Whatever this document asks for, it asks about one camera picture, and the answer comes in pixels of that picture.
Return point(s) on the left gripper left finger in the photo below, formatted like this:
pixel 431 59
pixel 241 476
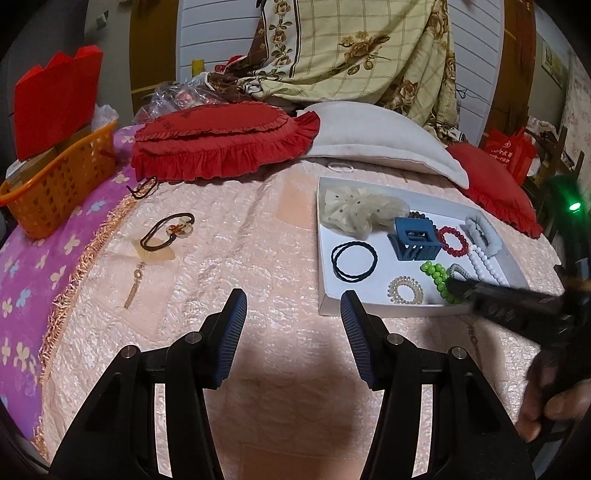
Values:
pixel 221 332

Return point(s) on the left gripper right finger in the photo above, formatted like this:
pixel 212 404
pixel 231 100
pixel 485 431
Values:
pixel 366 334

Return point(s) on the light blue fluffy hair clip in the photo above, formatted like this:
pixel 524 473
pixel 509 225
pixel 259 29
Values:
pixel 483 234

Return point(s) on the blue plastic claw clip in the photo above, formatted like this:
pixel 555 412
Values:
pixel 415 239

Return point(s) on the cream dotted fabric scrunchie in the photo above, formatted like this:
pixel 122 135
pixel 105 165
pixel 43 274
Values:
pixel 360 210

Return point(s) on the person right hand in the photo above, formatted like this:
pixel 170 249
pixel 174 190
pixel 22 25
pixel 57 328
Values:
pixel 570 405

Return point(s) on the pink quilted bedspread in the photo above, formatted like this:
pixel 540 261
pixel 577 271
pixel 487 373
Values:
pixel 293 405

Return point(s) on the white shallow cardboard box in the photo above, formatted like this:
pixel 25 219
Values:
pixel 400 268

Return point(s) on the right red ruffled cushion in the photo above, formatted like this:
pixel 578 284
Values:
pixel 493 188

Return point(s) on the red ruffled cushion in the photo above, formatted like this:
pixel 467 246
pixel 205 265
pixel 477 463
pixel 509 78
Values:
pixel 493 188
pixel 220 141

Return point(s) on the wooden chair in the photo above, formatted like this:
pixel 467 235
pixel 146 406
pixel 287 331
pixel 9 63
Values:
pixel 554 160

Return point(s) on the dark metal hair clip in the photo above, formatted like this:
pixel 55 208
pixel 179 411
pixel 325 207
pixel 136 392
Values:
pixel 143 189

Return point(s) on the red shopping bag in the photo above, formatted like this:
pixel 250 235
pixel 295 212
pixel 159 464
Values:
pixel 515 153

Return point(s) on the left red ruffled cushion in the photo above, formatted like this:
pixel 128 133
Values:
pixel 220 141

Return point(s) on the purple floral bedsheet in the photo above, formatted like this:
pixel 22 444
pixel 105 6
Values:
pixel 33 273

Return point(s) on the white pillow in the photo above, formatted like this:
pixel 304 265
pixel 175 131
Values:
pixel 370 134

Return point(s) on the orange plastic basket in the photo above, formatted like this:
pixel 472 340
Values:
pixel 46 201

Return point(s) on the clear plastic bag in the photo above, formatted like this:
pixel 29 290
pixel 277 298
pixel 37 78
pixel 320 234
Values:
pixel 169 97

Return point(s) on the floral beige quilt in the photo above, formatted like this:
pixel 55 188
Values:
pixel 398 55

